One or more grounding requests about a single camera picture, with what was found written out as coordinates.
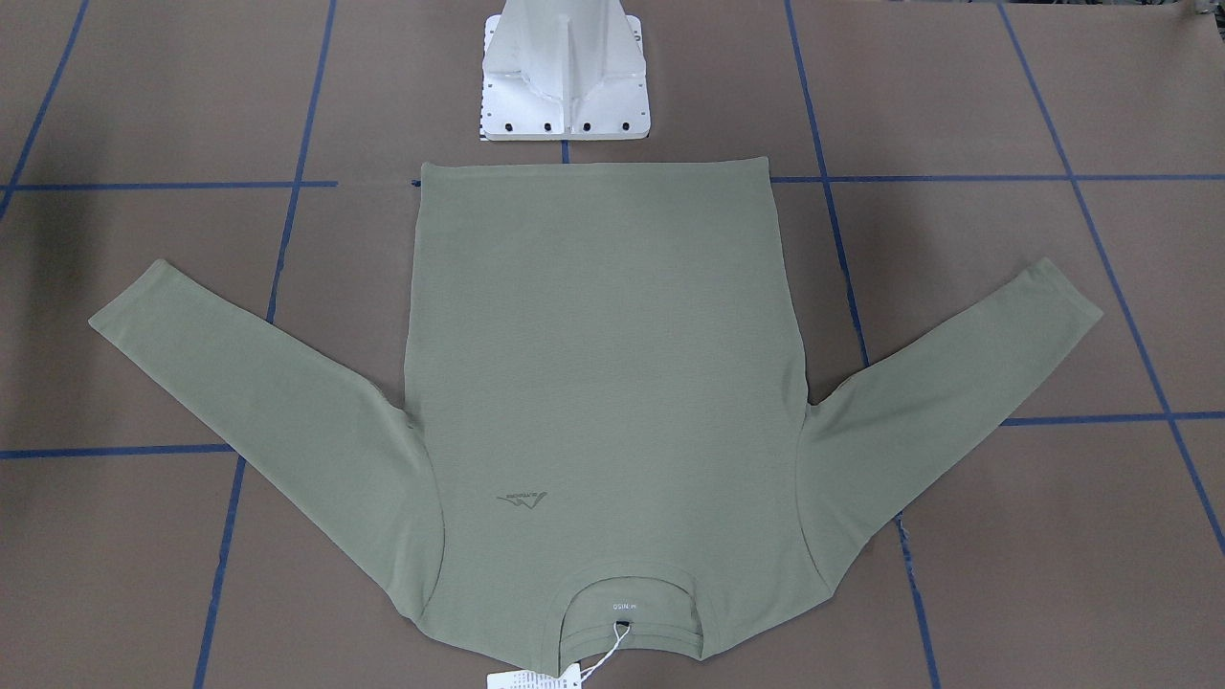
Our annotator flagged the olive green long-sleeve shirt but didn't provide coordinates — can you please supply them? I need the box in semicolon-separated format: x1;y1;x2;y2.
89;158;1103;677

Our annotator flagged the white paper price tag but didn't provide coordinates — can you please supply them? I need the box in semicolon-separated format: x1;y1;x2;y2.
485;663;586;689

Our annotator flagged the white metal robot base pedestal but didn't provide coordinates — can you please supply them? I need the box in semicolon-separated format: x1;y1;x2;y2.
479;1;652;143

